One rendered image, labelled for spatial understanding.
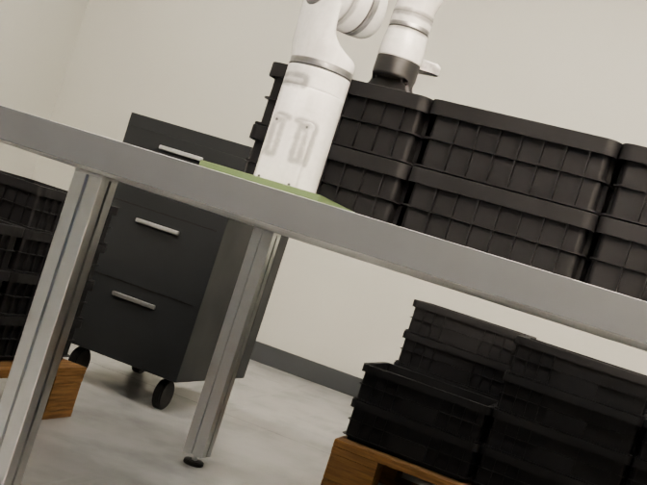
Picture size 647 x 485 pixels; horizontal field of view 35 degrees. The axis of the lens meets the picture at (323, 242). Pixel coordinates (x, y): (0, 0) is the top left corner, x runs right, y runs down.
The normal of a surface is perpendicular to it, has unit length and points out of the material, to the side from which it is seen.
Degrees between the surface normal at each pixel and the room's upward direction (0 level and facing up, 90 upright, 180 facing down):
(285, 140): 90
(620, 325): 90
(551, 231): 90
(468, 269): 90
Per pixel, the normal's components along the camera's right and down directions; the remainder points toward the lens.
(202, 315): 0.91, 0.29
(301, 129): -0.27, -0.10
